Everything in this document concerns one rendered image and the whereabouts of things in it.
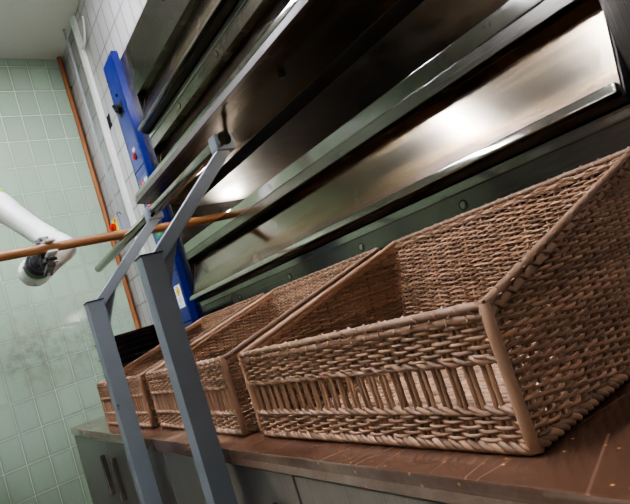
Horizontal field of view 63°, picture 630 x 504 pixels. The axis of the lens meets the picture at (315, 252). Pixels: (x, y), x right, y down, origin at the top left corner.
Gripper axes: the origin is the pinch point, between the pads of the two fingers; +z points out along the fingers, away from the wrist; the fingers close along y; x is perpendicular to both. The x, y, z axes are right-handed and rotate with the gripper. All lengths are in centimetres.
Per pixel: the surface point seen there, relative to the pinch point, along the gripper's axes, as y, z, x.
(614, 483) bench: 61, 154, -2
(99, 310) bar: 27.1, 38.8, 0.8
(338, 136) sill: 3, 82, -56
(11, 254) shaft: 0.4, 1.7, 11.1
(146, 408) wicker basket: 56, 26, -7
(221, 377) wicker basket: 50, 82, -6
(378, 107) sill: 3, 98, -56
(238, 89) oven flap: -19, 65, -43
